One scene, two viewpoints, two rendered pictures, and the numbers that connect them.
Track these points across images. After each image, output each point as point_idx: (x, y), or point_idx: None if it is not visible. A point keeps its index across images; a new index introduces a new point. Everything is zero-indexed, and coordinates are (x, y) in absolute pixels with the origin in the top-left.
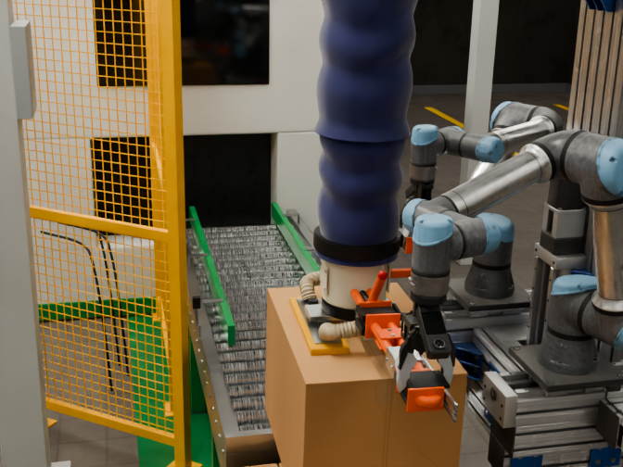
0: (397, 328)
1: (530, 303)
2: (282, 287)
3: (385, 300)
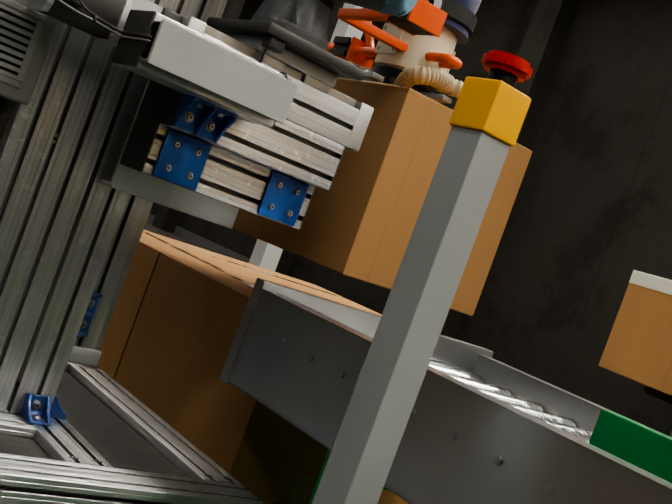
0: (330, 43)
1: (222, 13)
2: (519, 144)
3: (376, 65)
